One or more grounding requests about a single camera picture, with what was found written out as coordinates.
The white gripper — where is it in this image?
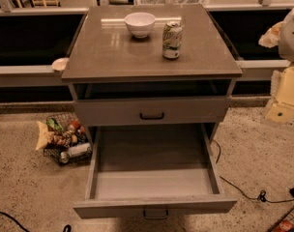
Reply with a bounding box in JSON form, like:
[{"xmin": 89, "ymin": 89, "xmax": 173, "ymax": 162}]
[{"xmin": 258, "ymin": 21, "xmax": 294, "ymax": 124}]

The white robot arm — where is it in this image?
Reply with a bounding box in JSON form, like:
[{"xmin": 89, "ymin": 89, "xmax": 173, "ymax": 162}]
[{"xmin": 258, "ymin": 7, "xmax": 294, "ymax": 124}]

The closed grey top drawer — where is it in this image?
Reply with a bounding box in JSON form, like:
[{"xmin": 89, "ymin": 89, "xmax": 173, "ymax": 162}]
[{"xmin": 73, "ymin": 97, "xmax": 230, "ymax": 127}]

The grey drawer cabinet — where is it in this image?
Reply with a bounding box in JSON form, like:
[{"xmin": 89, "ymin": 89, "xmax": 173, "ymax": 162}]
[{"xmin": 60, "ymin": 3, "xmax": 244, "ymax": 220}]

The open grey middle drawer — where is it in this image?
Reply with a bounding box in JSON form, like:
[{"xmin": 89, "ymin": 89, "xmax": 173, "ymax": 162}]
[{"xmin": 73, "ymin": 124, "xmax": 237, "ymax": 219}]

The white ceramic bowl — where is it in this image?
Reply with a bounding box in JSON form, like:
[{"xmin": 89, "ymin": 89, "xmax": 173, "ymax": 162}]
[{"xmin": 124, "ymin": 13, "xmax": 156, "ymax": 39}]

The clear plastic bottle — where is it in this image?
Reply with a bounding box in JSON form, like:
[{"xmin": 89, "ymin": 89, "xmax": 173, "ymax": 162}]
[{"xmin": 59, "ymin": 143, "xmax": 92, "ymax": 163}]

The small round white dish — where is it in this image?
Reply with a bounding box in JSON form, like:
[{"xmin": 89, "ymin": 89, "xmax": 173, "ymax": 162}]
[{"xmin": 51, "ymin": 58, "xmax": 69, "ymax": 72}]

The yellow chip bag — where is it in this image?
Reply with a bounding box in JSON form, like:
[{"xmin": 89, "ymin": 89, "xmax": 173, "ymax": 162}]
[{"xmin": 36, "ymin": 121, "xmax": 54, "ymax": 151}]

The black floor cable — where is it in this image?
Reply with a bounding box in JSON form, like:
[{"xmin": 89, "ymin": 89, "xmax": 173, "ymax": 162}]
[{"xmin": 212, "ymin": 138, "xmax": 294, "ymax": 205}]

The black wire basket corner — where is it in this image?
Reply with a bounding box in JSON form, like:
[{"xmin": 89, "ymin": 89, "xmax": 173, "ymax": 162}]
[{"xmin": 268, "ymin": 207, "xmax": 294, "ymax": 232}]

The wire basket of snacks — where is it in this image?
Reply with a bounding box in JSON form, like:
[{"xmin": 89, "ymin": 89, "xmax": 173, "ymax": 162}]
[{"xmin": 43, "ymin": 112, "xmax": 92, "ymax": 165}]

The black cable left floor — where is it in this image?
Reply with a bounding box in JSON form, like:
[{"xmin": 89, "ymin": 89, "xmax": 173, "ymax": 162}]
[{"xmin": 0, "ymin": 198, "xmax": 73, "ymax": 232}]

